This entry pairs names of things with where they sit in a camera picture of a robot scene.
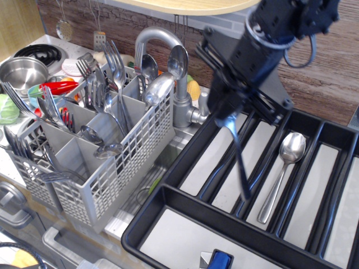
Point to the steel fork lying front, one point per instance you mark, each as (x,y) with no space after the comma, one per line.
(60,176)

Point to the teal toy bowl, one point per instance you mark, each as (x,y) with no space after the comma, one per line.
(33,93)

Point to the yellow toy corn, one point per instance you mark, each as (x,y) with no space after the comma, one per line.
(193,88)

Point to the green toy cabbage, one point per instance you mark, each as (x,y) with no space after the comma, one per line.
(9,110)

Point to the hanging strainer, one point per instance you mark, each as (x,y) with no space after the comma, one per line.
(63,27)

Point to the upright steel spoon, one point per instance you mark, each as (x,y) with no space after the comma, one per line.
(178,62)

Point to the large steel spoon bowl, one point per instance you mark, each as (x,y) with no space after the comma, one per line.
(159,89)

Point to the steel spoon bowl front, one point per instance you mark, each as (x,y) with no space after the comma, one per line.
(109,150)

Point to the red toy utensil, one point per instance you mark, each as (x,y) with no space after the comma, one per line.
(59,88)

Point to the steel forks front left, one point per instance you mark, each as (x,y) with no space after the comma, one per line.
(19,147)

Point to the steel spoon in tray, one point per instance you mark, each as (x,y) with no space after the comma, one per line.
(291,151)

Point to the silver sink faucet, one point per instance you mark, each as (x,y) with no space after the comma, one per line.
(184,113)

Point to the black cutlery tray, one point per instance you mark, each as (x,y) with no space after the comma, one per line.
(197,205)

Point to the blue object bottom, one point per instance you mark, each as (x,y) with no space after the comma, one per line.
(216,260)

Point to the hanging metal spatula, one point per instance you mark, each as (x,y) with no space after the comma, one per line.
(99,36)

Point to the steel fork left long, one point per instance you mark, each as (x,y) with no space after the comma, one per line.
(50,110)

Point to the steel spoon by faucet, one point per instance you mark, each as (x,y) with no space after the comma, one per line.
(149,68)

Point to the wooden shelf board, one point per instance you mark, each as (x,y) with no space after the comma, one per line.
(193,7)

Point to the steel ladle spoon in basket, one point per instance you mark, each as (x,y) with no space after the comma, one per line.
(90,135)

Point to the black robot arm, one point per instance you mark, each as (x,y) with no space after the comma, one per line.
(285,22)

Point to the grey plastic cutlery basket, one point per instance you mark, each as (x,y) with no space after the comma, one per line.
(96,188)

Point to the big steel spoon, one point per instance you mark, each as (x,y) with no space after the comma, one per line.
(230,123)

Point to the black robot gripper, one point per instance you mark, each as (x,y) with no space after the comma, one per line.
(245,76)

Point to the steel fork by faucet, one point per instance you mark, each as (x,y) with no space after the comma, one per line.
(138,66)

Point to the steel pot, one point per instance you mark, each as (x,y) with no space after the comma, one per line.
(23,73)

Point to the tall steel fork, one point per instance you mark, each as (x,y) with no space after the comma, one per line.
(116,65)

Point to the black stove burner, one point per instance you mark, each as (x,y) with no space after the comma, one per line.
(47,54)

